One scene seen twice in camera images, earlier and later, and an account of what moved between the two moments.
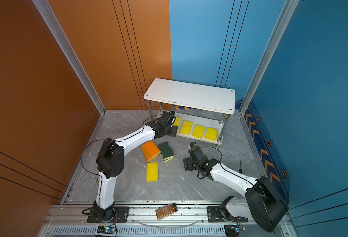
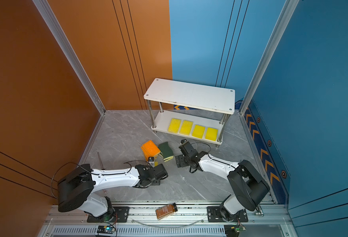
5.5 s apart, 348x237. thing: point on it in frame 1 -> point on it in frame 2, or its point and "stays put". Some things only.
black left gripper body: [171, 131] -> [156, 183]
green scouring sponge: [166, 151] stays put
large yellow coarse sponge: [186, 127] stays put
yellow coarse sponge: [177, 122] stays put
